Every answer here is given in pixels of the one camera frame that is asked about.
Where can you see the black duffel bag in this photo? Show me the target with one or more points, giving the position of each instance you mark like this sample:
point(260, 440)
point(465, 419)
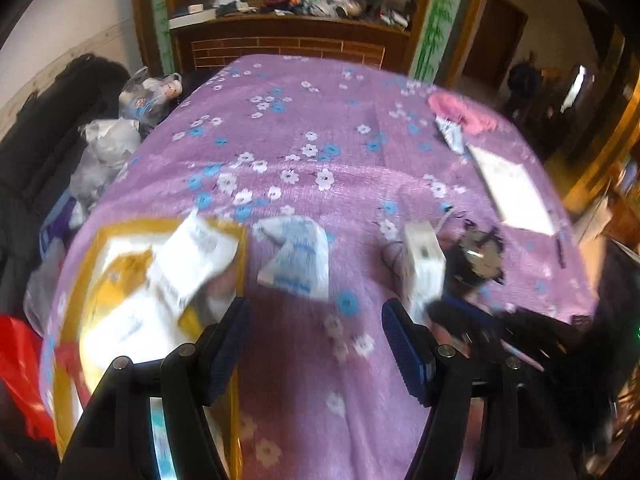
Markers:
point(90, 80)

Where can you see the crumpled white packet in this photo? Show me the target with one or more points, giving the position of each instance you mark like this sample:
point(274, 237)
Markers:
point(452, 135)

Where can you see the grey-white plastic bag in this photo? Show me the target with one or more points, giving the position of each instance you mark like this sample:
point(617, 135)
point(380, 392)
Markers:
point(107, 155)

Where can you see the brown wooden cabinet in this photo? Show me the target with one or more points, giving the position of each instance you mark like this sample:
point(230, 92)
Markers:
point(280, 50)

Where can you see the red plastic bag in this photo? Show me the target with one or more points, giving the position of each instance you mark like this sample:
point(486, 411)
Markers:
point(22, 365)

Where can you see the heap of small clutter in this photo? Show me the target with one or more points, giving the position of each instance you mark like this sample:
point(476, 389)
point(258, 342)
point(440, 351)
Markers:
point(340, 5)

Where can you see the black electric motor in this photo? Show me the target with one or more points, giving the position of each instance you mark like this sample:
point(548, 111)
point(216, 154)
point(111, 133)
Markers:
point(475, 265)

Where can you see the white power adapter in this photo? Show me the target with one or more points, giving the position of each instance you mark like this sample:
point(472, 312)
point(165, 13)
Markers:
point(422, 260)

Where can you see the purple floral blanket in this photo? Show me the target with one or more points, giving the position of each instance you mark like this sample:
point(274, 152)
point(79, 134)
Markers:
point(350, 110)

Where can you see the clear printed plastic bag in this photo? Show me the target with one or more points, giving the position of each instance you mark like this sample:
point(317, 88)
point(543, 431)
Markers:
point(150, 95)

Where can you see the white purple printed package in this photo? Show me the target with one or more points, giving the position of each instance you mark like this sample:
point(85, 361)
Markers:
point(55, 225)

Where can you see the white printed mailer bag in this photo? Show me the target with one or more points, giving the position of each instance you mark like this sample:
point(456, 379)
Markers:
point(120, 325)
point(195, 260)

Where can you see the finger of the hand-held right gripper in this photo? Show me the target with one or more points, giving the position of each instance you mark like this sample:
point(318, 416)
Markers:
point(465, 311)

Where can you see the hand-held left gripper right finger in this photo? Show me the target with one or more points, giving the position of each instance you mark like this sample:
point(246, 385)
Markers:
point(405, 355)

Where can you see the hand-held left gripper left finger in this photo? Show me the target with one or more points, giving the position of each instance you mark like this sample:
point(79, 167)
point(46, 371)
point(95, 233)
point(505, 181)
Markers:
point(227, 355)

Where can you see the pink cloth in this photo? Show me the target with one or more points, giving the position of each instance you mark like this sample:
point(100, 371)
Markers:
point(465, 112)

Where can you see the white blue printed packet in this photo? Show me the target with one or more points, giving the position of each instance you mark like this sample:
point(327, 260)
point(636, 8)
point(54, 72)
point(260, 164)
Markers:
point(300, 265)

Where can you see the white paper sheet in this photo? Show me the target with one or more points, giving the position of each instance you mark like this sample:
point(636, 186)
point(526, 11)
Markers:
point(515, 190)

